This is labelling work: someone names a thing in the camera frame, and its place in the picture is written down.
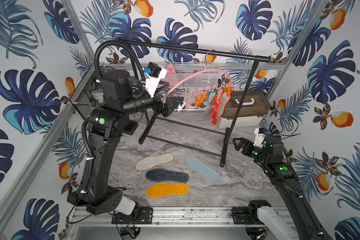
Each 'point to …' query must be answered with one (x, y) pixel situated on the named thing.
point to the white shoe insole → (194, 163)
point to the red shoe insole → (215, 105)
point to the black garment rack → (227, 131)
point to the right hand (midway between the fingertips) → (240, 141)
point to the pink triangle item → (171, 76)
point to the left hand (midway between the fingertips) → (173, 86)
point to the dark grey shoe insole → (162, 175)
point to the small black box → (130, 127)
